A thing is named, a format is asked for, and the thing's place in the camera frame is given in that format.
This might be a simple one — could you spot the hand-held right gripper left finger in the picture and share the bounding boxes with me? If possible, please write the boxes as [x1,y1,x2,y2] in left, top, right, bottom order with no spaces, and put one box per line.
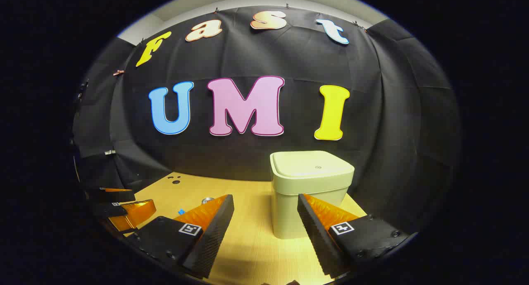
[126,194,235,279]

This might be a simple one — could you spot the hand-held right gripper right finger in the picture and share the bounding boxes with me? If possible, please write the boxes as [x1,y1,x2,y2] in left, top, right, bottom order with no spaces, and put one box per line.
[297,193,410,278]

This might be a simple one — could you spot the pale green desktop garbage bin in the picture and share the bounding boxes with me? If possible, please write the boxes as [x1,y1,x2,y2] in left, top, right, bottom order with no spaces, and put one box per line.
[269,150,355,240]

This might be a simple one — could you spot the wooden desktop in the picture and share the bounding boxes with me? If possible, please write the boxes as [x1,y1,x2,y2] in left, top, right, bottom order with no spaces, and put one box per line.
[108,172,368,285]

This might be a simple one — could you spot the black backdrop cloth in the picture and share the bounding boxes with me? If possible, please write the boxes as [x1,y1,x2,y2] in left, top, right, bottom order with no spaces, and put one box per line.
[72,6,461,236]

